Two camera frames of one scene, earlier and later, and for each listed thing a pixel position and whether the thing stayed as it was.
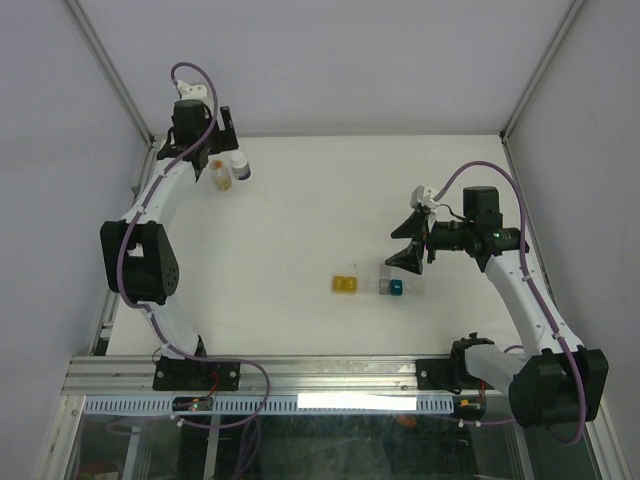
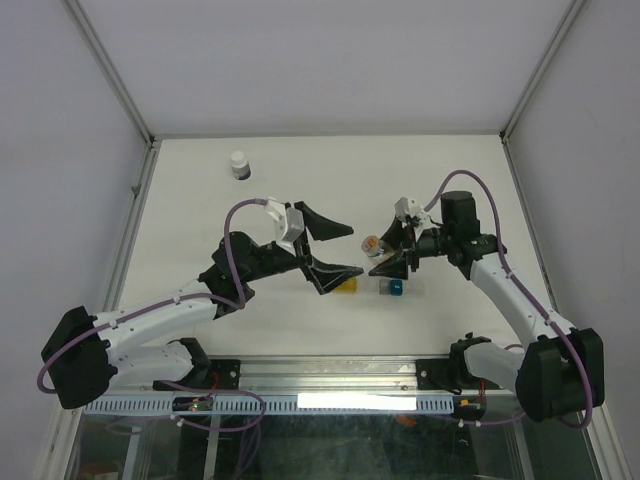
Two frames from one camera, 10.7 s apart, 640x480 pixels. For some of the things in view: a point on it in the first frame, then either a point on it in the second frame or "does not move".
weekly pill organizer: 378,286 does not move
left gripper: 226,139 -> 324,275
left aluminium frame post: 111,69 does not move
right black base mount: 447,374 does not move
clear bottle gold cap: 220,175 -> 376,249
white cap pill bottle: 240,166 does not move
